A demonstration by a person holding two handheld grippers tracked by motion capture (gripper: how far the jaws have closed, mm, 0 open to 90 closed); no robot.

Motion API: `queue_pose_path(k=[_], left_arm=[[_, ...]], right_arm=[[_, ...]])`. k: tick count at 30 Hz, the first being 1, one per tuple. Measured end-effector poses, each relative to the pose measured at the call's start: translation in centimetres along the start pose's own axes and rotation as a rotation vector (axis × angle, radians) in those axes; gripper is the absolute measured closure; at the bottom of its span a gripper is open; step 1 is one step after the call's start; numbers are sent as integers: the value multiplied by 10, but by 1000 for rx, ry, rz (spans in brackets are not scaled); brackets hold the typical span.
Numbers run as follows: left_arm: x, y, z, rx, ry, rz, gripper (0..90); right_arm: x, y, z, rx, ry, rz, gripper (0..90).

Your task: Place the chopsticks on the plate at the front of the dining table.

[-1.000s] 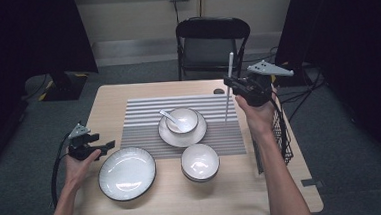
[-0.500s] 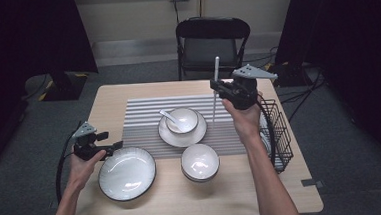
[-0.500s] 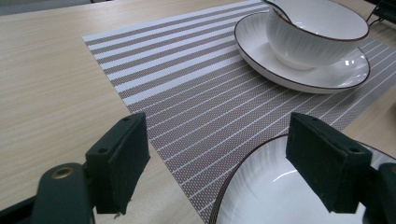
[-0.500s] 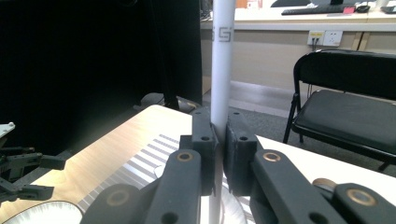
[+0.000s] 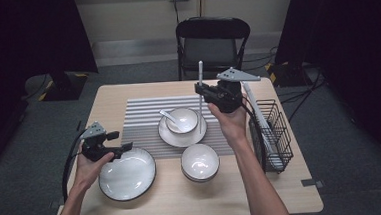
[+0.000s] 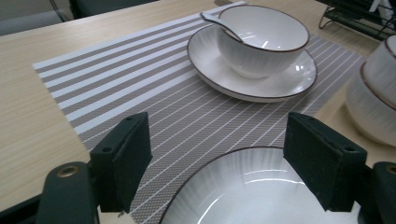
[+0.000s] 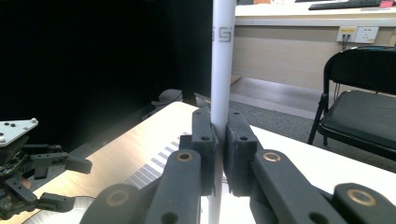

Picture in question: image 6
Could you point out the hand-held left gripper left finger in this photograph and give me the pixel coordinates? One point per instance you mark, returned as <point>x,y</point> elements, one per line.
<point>124,161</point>

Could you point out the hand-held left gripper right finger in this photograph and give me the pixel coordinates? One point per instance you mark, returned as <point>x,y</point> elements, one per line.
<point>327,161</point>

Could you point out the white plate with dark rim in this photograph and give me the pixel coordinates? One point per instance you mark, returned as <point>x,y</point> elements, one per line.
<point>280,84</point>
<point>249,193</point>

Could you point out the white bowl with dark rim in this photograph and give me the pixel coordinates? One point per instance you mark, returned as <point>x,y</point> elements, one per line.
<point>264,31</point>
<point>383,77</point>
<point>367,118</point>

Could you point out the white ceramic spoon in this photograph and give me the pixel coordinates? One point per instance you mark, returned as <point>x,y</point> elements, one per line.
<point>384,9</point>
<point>218,21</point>

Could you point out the grey striped placemat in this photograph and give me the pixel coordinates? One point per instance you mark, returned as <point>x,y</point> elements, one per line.
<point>140,93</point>

